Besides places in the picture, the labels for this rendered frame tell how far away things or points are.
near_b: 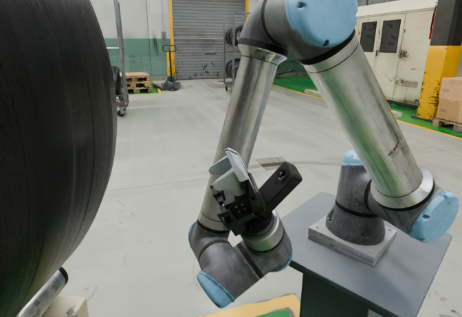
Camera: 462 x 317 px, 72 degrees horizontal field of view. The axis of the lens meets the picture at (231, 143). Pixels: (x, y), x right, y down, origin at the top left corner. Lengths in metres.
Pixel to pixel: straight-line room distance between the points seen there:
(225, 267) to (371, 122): 0.43
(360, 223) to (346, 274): 0.16
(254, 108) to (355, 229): 0.56
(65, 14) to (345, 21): 0.44
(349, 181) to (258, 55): 0.53
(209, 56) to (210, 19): 1.23
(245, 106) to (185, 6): 11.08
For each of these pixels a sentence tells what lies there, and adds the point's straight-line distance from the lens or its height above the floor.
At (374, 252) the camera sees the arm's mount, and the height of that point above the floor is 0.63.
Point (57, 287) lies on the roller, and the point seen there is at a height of 0.90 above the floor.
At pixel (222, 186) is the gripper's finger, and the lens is 0.52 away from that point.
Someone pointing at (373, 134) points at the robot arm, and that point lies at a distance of 0.74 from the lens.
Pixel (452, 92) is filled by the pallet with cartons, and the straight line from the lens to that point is 5.68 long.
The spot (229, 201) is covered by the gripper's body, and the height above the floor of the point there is 0.97.
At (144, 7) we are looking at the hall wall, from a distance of 11.62.
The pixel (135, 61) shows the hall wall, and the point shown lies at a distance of 11.49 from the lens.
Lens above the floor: 1.23
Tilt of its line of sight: 18 degrees down
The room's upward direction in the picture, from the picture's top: straight up
